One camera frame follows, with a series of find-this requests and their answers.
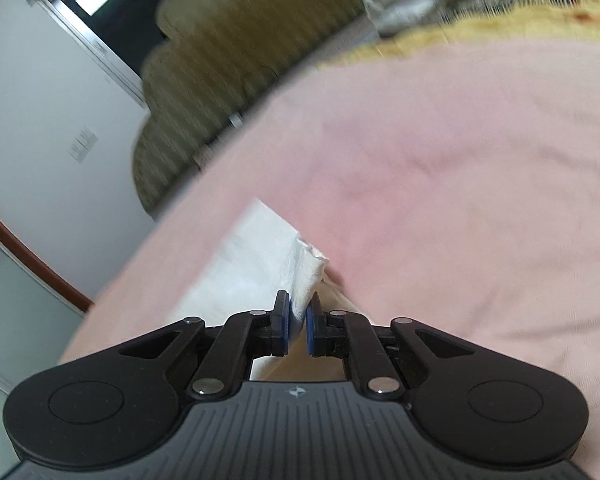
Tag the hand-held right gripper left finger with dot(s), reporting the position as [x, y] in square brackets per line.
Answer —
[281, 327]

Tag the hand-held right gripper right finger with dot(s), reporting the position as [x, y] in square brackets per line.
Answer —
[311, 330]

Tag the white pants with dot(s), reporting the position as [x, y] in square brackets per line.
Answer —
[260, 260]

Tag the pink blanket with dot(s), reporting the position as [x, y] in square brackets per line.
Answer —
[455, 185]

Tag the frosted glass floral sliding door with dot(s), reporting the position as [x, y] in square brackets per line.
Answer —
[15, 300]

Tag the olive green padded headboard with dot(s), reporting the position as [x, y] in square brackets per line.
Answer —
[220, 50]

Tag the yellow fluffy blanket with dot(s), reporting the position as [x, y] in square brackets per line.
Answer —
[530, 27]

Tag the white wall socket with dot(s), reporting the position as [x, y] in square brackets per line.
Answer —
[88, 138]
[78, 152]

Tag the window with white frame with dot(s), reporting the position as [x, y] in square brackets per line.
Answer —
[120, 15]

